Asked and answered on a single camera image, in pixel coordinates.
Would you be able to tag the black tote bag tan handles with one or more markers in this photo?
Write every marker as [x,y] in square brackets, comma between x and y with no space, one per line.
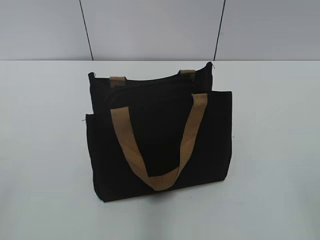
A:
[157,135]

